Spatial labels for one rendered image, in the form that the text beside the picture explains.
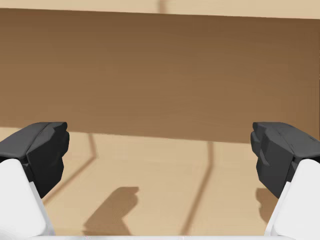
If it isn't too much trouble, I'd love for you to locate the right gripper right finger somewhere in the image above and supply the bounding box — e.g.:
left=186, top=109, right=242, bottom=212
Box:
left=250, top=121, right=320, bottom=237

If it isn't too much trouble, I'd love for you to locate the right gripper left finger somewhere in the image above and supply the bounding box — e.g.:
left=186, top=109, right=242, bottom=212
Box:
left=0, top=121, right=71, bottom=238

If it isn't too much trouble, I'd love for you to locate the pale wooden shelf unit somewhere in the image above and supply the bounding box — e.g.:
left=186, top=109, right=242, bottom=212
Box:
left=0, top=0, right=320, bottom=238

